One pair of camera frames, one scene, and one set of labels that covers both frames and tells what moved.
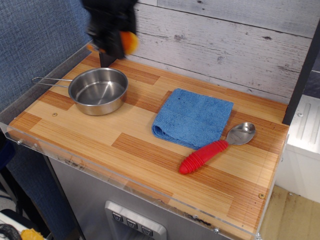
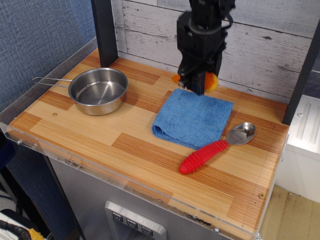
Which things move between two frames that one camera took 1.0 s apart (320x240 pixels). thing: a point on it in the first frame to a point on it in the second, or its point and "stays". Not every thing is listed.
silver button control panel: (123, 223) stays
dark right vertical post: (303, 77) stays
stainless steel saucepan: (95, 92) stays
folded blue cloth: (191, 120) stays
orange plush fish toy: (129, 41) to (211, 81)
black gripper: (108, 18) to (197, 46)
